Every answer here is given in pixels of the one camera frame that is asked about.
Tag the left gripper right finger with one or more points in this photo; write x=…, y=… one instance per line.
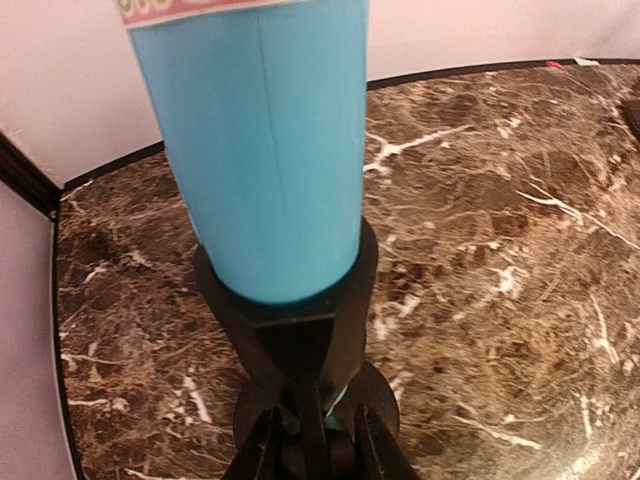
x=379, y=456

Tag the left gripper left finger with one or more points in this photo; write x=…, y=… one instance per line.
x=257, y=457

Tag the blue toy microphone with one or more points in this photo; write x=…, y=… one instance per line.
x=261, y=106

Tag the black stand of blue microphone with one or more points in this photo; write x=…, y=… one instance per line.
x=307, y=359

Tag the left black frame post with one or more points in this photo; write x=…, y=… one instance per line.
x=23, y=177

